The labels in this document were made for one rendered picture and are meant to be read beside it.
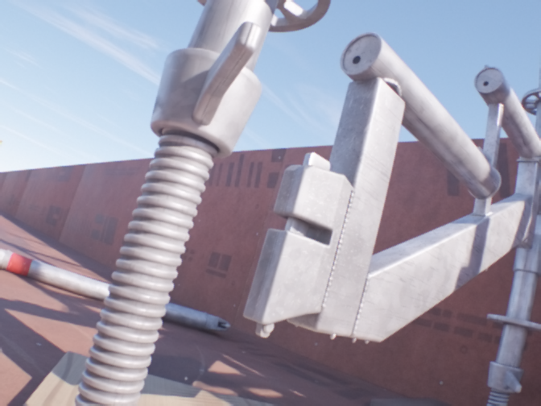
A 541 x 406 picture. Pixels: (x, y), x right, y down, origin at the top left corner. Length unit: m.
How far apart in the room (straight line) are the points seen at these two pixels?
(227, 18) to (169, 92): 0.06
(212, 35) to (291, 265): 0.17
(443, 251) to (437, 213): 0.68
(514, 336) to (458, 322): 0.22
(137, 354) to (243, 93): 0.17
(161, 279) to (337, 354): 1.04
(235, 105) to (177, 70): 0.04
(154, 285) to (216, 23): 0.17
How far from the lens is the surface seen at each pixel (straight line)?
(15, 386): 0.47
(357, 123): 0.39
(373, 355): 1.20
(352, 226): 0.36
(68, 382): 0.46
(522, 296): 0.94
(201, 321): 1.21
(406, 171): 1.29
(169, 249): 0.25
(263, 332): 0.33
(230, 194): 1.82
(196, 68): 0.26
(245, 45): 0.17
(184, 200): 0.26
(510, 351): 0.93
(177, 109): 0.26
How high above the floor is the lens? 0.17
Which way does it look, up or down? 11 degrees up
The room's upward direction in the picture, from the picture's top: 17 degrees clockwise
